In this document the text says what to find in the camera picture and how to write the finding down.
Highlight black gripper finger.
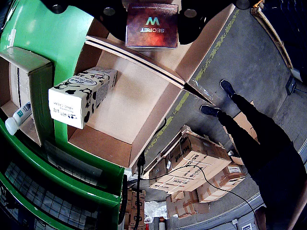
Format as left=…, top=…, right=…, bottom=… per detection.
left=40, top=0, right=128, bottom=41
left=177, top=0, right=251, bottom=45

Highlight red carton box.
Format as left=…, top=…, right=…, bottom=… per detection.
left=125, top=2, right=179, bottom=50

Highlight bystander forearm with wristband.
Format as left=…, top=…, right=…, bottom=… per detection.
left=254, top=207, right=267, bottom=230

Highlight bystander bare forearm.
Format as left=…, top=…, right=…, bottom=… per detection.
left=287, top=179, right=307, bottom=230

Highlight open brown cardboard box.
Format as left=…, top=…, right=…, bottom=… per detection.
left=67, top=35, right=186, bottom=168
left=86, top=4, right=237, bottom=83

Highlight cow print carton box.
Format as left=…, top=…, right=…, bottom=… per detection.
left=47, top=66, right=118, bottom=130

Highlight shallow cardboard tray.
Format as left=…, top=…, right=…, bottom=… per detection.
left=0, top=46, right=55, bottom=147

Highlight printed brown cardboard box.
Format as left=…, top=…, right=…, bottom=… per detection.
left=148, top=124, right=232, bottom=192

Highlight taped brown cardboard box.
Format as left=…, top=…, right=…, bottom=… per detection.
left=196, top=164, right=247, bottom=203

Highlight pile of small cardboard boxes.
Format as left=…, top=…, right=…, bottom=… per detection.
left=165, top=190, right=211, bottom=219

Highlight dark trouser leg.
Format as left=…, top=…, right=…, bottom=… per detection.
left=200, top=104, right=276, bottom=173
left=220, top=80, right=293, bottom=149

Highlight white bottle with teal label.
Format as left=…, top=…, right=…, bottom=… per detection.
left=4, top=102, right=33, bottom=136

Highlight stacked brown shipping boxes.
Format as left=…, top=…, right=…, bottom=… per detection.
left=143, top=164, right=259, bottom=216

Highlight green metal shelf unit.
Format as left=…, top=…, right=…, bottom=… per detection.
left=0, top=117, right=125, bottom=230

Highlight bystander torso black shirt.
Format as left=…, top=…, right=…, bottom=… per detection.
left=249, top=141, right=307, bottom=230

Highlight thin black cable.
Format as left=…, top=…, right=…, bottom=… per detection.
left=117, top=153, right=147, bottom=230

